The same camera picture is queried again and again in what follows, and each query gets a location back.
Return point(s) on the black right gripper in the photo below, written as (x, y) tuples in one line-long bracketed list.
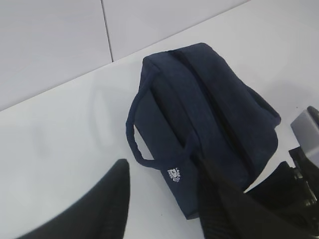
[(291, 193)]

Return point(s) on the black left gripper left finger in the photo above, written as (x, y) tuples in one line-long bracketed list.
[(100, 214)]

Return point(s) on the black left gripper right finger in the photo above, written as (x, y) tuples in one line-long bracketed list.
[(226, 212)]

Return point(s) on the navy blue lunch bag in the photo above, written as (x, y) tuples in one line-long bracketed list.
[(191, 105)]

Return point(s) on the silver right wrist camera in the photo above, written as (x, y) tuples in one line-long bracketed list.
[(306, 131)]

